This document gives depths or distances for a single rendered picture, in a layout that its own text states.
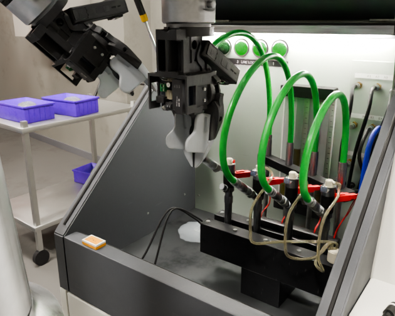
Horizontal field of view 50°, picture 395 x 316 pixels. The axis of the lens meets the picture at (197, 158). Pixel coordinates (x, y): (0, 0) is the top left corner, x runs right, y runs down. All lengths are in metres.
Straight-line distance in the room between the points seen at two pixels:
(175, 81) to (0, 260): 0.41
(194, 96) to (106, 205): 0.63
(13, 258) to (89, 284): 0.86
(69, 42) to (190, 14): 0.22
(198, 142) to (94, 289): 0.56
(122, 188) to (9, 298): 0.96
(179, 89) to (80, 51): 0.19
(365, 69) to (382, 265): 0.48
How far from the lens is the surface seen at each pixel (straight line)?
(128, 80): 0.72
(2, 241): 0.22
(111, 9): 0.76
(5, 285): 0.23
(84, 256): 1.05
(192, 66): 0.61
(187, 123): 0.65
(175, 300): 0.88
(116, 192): 1.17
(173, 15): 0.59
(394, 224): 0.88
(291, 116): 1.06
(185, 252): 1.21
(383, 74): 1.11
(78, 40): 0.72
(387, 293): 0.87
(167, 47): 0.58
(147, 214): 1.29
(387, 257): 0.89
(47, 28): 0.70
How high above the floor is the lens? 1.45
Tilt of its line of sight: 18 degrees down
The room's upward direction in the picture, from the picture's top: straight up
